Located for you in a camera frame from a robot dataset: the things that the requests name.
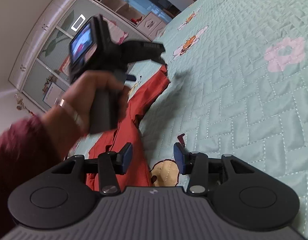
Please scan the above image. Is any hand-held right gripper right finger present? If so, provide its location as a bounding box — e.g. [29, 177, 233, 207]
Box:
[174, 142, 253, 195]

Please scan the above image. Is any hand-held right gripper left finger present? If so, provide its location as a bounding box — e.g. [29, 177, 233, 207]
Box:
[51, 142, 133, 195]

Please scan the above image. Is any red t-shirt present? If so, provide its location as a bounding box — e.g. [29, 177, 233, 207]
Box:
[85, 65, 171, 193]

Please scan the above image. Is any person's left forearm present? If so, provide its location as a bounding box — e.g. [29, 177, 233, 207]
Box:
[0, 116, 78, 238]

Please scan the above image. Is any person's left hand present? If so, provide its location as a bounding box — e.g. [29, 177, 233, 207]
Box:
[42, 70, 131, 140]

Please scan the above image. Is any white drawer cabinet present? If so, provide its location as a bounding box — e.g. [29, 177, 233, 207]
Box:
[138, 11, 168, 37]

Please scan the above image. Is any white corner shelf unit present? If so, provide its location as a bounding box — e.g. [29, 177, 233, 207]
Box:
[96, 0, 145, 26]

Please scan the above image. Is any grey sliding door wardrobe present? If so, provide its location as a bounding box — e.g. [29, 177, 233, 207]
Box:
[8, 0, 169, 113]

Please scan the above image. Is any light green quilted bed cover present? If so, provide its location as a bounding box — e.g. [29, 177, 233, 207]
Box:
[66, 0, 308, 240]

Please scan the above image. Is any pink-framed wall poster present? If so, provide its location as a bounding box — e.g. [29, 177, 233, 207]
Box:
[106, 22, 130, 43]

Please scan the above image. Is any orange-framed wall poster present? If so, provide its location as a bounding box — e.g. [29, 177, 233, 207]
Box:
[59, 55, 72, 81]

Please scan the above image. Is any blue-framed wall poster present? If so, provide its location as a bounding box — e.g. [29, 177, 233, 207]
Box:
[43, 84, 67, 111]

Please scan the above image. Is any golden wall lamp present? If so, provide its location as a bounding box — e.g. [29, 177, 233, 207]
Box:
[14, 94, 35, 116]

